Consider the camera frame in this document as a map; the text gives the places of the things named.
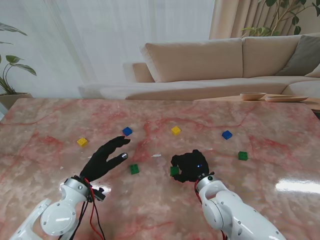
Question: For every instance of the cream throw pillow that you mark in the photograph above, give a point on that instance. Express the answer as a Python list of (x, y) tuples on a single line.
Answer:
[(314, 74)]

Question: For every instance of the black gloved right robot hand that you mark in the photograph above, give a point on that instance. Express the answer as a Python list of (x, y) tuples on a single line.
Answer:
[(192, 165)]

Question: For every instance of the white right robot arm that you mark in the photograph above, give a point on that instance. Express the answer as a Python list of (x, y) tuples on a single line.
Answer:
[(225, 207)]

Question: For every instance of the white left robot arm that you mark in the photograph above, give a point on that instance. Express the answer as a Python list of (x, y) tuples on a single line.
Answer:
[(58, 217)]

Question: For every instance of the beige fabric sofa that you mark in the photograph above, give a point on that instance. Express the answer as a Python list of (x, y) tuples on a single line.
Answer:
[(200, 62)]

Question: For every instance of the yellow toy brick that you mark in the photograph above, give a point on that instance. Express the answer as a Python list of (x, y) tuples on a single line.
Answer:
[(176, 130), (82, 142)]

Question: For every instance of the blue toy brick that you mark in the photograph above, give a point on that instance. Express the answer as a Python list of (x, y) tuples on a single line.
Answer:
[(227, 134), (127, 131)]

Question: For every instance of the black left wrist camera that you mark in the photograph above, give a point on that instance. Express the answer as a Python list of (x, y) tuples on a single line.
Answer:
[(99, 194)]

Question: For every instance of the green toy brick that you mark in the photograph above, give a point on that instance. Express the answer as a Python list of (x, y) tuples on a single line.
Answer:
[(174, 171), (243, 155), (134, 169)]

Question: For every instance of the white sheer curtain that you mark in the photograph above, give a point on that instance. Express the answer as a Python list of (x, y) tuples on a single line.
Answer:
[(100, 37)]

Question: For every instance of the tall branching green houseplant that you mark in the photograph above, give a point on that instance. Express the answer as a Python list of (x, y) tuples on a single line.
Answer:
[(260, 30)]

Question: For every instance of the broad-leaf green houseplant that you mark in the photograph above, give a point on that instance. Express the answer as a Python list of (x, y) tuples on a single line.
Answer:
[(25, 68)]

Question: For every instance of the beige drape curtain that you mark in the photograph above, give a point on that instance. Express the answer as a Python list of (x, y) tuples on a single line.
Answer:
[(232, 17)]

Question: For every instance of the round wooden bowl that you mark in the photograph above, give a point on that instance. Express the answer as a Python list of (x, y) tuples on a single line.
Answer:
[(253, 96)]

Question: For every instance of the grey sofa cushion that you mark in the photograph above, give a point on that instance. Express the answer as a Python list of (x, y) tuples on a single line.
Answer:
[(302, 55)]

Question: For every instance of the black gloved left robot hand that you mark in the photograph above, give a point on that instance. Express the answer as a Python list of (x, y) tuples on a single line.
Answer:
[(100, 160)]

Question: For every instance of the oval wooden tray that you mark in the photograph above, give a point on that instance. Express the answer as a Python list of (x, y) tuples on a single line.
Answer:
[(286, 98)]

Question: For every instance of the beige plant pot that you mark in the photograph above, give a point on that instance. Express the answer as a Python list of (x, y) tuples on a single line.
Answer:
[(15, 100)]

